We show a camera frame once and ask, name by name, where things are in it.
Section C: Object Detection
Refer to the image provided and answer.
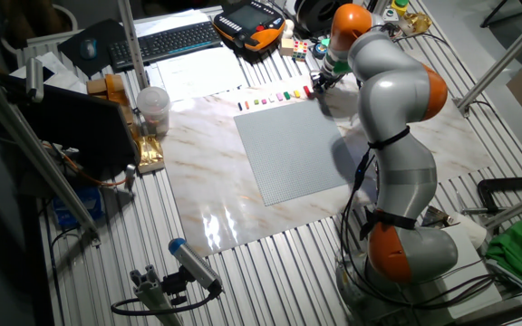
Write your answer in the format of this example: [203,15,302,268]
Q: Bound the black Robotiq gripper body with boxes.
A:
[313,70,335,91]

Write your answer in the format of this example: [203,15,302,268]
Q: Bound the grey Lego baseplate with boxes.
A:
[233,99,352,207]

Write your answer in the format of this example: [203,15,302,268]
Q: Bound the Rubik's cube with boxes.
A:
[291,40,310,62]

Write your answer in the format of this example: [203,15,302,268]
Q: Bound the black filament spool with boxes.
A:
[293,0,348,34]

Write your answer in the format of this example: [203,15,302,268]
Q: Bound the grey button box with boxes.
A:
[381,7,401,27]

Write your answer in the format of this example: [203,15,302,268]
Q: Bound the black orange teach pendant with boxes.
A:
[212,0,287,53]

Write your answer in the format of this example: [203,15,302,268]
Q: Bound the yellow box with green button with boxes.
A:
[390,0,411,17]

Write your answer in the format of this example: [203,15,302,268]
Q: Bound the crinkled gold foil object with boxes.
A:
[399,11,433,37]

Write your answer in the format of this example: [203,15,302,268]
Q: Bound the printed paper sheet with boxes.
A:
[145,44,249,103]

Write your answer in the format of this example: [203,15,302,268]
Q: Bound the marble pattern mat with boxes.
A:
[159,70,496,258]

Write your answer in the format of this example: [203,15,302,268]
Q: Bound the black computer keyboard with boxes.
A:
[108,20,223,72]

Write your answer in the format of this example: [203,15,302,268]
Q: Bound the white paper stack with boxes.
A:
[132,8,212,38]

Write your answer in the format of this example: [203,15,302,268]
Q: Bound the translucent plastic cup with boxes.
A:
[136,85,171,137]

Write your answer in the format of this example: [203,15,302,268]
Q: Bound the gold foil bag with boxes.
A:
[132,134,166,176]

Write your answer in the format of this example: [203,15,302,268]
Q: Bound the long slanted aluminium profile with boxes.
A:
[455,2,522,114]

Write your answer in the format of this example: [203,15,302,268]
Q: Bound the brown packing tape roll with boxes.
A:
[104,73,130,108]

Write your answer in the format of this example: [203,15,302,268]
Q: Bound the black chair base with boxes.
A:
[480,0,522,29]

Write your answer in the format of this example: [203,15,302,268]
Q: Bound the white paper roll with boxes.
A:
[450,211,488,249]

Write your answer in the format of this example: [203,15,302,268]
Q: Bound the small metal connector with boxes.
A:
[123,162,138,194]

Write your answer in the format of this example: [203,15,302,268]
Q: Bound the black mouse pad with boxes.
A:
[56,18,129,78]

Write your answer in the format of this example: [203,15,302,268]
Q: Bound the small cardboard box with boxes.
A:
[86,77,108,96]

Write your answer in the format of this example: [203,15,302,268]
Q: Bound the dark computer mouse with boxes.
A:
[79,37,99,61]

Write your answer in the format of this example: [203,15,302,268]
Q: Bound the black monitor panel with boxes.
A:
[5,74,142,180]

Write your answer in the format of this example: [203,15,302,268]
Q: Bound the green cloth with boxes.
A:
[485,210,522,283]

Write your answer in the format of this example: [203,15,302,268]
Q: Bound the loose white papers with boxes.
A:
[9,51,88,94]

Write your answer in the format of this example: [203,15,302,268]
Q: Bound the white rimmed bin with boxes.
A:
[0,3,79,55]

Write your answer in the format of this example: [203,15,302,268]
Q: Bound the blue packet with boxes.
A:
[52,185,106,230]

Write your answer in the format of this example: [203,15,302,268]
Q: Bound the aluminium profile stub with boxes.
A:
[129,264,184,326]

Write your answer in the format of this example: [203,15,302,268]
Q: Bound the green wrist mount plate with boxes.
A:
[319,38,353,76]

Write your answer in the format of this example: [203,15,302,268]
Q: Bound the short aluminium post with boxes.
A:
[368,0,392,24]

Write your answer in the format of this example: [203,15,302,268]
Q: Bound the aluminium frame post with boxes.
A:
[116,0,150,91]

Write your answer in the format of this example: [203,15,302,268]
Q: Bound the black clamp handle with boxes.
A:
[476,175,522,214]

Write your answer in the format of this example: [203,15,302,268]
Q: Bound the silver camera with blue cap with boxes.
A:
[168,237,224,293]

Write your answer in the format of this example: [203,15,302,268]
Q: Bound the thin orange cable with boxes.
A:
[43,142,129,187]

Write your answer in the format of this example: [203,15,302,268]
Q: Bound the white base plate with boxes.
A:
[417,224,503,321]

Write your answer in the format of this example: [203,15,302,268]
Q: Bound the black camera clamp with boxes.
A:
[160,266,192,307]

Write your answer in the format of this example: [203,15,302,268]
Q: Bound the black camera cable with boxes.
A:
[110,283,224,317]

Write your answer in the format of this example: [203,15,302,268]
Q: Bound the silver bar camera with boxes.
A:
[24,56,44,104]

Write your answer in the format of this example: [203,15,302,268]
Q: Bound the slanted aluminium frame bar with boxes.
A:
[0,62,102,248]

